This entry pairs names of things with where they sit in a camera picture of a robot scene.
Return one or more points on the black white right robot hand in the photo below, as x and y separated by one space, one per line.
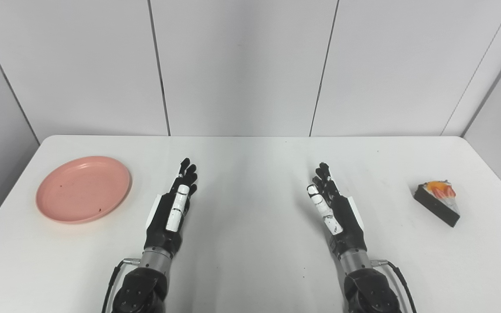
348 224

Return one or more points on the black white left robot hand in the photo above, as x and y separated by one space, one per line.
162 230

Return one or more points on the pink round plate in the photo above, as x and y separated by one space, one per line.
83 189

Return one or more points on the chocolate cake slice with fruit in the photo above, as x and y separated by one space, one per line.
437 208

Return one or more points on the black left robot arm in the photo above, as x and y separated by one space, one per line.
139 291

